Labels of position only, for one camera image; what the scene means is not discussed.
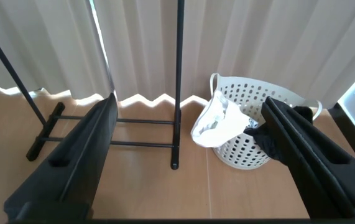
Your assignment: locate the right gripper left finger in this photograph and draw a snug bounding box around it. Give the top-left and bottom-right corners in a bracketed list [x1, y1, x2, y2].
[4, 92, 118, 220]

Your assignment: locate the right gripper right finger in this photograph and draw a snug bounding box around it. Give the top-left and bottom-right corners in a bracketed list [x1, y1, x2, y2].
[260, 96, 355, 219]

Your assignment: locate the white printed shirt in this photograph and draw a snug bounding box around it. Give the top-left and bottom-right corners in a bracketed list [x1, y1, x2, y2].
[190, 90, 259, 149]

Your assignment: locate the white laundry basket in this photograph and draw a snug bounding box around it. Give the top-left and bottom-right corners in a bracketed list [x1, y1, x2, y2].
[210, 73, 323, 170]

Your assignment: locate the black clothes rack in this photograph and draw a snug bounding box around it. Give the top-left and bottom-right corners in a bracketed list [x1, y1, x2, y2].
[0, 0, 186, 170]

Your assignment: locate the black garment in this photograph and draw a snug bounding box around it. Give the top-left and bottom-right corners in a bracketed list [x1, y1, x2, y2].
[243, 105, 314, 166]

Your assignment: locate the beige curtain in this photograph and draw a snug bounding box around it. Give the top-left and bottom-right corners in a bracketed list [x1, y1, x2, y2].
[0, 0, 355, 109]

